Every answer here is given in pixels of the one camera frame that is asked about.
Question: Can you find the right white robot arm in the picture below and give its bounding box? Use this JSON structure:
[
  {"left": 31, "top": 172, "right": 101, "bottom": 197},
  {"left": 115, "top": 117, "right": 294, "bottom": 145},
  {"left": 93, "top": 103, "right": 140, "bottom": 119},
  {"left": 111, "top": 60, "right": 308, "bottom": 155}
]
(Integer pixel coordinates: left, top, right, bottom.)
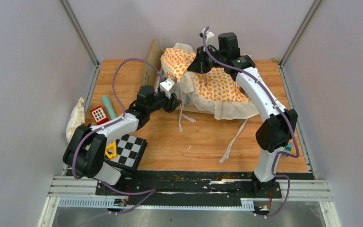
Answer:
[{"left": 188, "top": 27, "right": 298, "bottom": 198}]

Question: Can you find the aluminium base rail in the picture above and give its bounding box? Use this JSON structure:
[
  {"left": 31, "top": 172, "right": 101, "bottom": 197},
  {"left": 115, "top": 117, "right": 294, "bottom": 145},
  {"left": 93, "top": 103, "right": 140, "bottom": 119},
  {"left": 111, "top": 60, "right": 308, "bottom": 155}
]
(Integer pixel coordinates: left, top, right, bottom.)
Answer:
[{"left": 48, "top": 171, "right": 333, "bottom": 211}]

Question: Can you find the white duck pillow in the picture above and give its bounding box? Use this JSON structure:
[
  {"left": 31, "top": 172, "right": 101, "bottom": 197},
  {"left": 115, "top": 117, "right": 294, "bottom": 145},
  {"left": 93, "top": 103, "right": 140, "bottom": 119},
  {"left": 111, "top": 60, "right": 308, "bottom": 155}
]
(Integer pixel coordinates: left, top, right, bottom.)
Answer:
[{"left": 65, "top": 97, "right": 86, "bottom": 143}]

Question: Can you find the blue green small block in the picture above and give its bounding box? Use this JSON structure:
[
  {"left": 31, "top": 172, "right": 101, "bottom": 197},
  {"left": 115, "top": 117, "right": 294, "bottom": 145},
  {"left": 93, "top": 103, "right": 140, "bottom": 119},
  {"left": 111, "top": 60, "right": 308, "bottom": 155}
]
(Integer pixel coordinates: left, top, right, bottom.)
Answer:
[{"left": 284, "top": 143, "right": 292, "bottom": 153}]

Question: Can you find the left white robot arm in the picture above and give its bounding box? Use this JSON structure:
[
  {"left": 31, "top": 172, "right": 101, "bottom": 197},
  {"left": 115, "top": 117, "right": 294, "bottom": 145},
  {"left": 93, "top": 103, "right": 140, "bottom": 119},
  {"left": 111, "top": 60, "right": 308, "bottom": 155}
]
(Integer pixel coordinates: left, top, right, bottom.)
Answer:
[{"left": 62, "top": 79, "right": 182, "bottom": 195}]

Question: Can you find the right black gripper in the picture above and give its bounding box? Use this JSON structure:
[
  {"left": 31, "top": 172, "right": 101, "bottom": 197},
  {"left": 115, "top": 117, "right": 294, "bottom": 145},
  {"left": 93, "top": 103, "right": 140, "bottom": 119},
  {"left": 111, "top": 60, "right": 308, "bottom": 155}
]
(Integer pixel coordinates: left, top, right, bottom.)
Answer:
[{"left": 189, "top": 45, "right": 227, "bottom": 74}]

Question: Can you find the wooden pet bed frame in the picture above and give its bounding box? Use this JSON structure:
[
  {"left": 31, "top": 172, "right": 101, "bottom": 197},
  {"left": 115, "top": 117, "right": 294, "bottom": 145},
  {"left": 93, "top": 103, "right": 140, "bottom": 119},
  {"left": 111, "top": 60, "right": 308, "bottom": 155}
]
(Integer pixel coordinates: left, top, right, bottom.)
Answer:
[{"left": 141, "top": 37, "right": 252, "bottom": 114}]

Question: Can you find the red window toy block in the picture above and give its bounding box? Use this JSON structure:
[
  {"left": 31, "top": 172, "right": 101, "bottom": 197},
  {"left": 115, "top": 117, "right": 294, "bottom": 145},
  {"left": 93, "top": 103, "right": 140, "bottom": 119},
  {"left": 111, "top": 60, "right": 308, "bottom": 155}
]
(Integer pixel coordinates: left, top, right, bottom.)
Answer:
[{"left": 90, "top": 106, "right": 109, "bottom": 125}]

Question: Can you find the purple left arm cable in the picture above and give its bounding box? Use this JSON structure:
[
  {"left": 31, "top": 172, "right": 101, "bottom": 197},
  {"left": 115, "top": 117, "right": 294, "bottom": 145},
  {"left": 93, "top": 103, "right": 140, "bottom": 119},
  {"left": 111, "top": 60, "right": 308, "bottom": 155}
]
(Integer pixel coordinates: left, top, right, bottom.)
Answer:
[{"left": 71, "top": 58, "right": 164, "bottom": 208}]

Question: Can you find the yellow plastic block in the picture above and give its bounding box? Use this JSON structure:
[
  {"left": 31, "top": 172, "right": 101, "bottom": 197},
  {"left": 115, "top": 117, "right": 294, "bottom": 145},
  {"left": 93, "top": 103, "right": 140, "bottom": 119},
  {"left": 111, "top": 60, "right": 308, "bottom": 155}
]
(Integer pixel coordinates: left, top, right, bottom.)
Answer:
[{"left": 105, "top": 141, "right": 117, "bottom": 159}]

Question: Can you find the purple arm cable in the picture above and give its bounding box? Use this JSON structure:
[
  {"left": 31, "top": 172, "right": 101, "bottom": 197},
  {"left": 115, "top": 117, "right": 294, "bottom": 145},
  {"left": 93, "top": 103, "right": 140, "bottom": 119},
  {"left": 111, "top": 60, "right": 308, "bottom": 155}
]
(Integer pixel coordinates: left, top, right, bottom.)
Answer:
[
  {"left": 200, "top": 26, "right": 300, "bottom": 214},
  {"left": 71, "top": 58, "right": 164, "bottom": 208}
]

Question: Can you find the black white checkerboard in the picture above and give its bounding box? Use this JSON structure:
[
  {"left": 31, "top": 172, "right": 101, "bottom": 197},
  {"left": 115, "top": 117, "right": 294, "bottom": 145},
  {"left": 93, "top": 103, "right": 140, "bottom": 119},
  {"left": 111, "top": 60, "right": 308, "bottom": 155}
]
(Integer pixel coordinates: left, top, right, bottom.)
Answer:
[{"left": 104, "top": 134, "right": 147, "bottom": 172}]

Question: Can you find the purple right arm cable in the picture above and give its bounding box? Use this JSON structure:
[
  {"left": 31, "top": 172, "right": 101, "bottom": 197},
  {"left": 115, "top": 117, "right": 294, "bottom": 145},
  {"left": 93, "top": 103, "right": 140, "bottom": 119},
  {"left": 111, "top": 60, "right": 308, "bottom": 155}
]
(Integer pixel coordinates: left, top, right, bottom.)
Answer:
[{"left": 200, "top": 26, "right": 300, "bottom": 214}]

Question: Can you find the yellow duck print blanket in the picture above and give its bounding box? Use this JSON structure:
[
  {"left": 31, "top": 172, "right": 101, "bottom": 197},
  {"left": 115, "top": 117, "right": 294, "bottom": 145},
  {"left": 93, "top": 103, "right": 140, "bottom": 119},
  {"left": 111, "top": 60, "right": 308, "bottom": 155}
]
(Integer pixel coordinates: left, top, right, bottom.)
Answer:
[{"left": 160, "top": 43, "right": 261, "bottom": 121}]

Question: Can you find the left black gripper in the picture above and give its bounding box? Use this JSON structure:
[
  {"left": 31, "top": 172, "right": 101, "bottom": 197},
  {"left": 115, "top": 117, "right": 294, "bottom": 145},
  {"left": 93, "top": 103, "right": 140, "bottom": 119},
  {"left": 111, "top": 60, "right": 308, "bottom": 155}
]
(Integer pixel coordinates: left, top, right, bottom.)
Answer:
[{"left": 148, "top": 89, "right": 183, "bottom": 114}]

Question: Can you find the teal cylinder toy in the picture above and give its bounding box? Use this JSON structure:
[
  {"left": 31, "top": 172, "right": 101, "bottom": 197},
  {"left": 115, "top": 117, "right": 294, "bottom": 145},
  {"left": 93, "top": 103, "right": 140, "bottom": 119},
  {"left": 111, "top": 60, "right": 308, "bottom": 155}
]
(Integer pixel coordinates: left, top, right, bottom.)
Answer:
[{"left": 101, "top": 95, "right": 118, "bottom": 120}]

